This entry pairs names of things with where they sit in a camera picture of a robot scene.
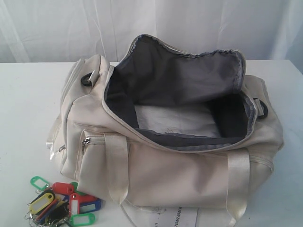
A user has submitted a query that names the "cream duffel bag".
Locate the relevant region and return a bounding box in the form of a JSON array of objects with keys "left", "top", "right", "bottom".
[{"left": 46, "top": 35, "right": 284, "bottom": 227}]

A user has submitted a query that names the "bunch of colourful key tags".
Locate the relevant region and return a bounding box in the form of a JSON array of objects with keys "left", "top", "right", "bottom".
[{"left": 24, "top": 176, "right": 103, "bottom": 227}]

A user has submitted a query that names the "white paper product tag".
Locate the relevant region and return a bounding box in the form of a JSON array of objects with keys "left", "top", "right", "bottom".
[{"left": 121, "top": 204, "right": 198, "bottom": 227}]

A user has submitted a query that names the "white backdrop curtain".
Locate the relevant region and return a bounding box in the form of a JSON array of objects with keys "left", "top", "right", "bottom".
[{"left": 0, "top": 0, "right": 303, "bottom": 62}]

